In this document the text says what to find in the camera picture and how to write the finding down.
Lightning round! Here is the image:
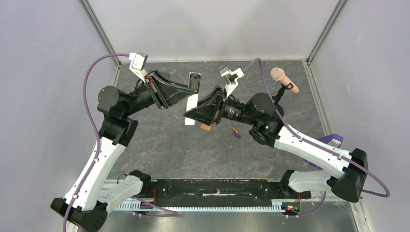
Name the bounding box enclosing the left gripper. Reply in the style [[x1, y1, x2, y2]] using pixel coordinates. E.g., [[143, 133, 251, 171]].
[[123, 69, 195, 117]]

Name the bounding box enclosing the white remote battery cover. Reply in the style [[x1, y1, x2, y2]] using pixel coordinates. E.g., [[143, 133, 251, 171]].
[[184, 94, 199, 126]]

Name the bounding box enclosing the white remote control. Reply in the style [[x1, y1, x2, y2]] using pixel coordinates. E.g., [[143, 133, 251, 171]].
[[188, 72, 201, 94]]

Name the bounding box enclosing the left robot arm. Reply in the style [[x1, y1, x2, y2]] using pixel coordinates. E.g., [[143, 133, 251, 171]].
[[51, 71, 200, 232]]

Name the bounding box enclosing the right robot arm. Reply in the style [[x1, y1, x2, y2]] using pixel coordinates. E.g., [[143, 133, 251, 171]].
[[184, 86, 368, 203]]

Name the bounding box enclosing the rectangular wooden block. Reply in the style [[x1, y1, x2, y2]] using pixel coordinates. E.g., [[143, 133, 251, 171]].
[[200, 124, 212, 131]]

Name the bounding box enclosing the black microphone stand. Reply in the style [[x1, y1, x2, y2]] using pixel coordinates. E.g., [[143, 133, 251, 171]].
[[272, 83, 294, 105]]

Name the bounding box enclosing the pink microphone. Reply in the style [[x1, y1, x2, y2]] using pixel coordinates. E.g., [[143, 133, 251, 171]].
[[270, 67, 299, 93]]

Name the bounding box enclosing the purple plastic object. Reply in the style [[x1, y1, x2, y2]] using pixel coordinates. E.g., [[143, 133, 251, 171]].
[[302, 133, 344, 170]]

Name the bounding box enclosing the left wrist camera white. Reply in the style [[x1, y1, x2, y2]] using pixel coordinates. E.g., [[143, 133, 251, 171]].
[[129, 52, 148, 83]]

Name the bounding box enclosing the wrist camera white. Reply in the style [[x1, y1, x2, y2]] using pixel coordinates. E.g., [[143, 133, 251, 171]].
[[129, 52, 148, 83], [220, 67, 244, 98]]

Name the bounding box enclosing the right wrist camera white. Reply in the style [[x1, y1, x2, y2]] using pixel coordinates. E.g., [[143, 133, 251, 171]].
[[220, 67, 244, 98]]

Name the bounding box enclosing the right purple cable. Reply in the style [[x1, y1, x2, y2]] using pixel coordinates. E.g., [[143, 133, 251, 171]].
[[242, 58, 391, 198]]

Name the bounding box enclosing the purple cable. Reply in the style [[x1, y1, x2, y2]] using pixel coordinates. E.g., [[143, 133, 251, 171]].
[[242, 58, 391, 198], [62, 53, 131, 232]]

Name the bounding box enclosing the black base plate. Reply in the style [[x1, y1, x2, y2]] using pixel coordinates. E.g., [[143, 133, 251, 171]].
[[138, 179, 311, 207]]

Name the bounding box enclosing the white cable duct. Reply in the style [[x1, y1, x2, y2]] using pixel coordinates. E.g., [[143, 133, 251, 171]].
[[114, 199, 286, 213]]

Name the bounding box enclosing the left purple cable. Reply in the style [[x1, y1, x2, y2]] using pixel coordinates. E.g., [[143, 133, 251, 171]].
[[62, 53, 131, 232]]

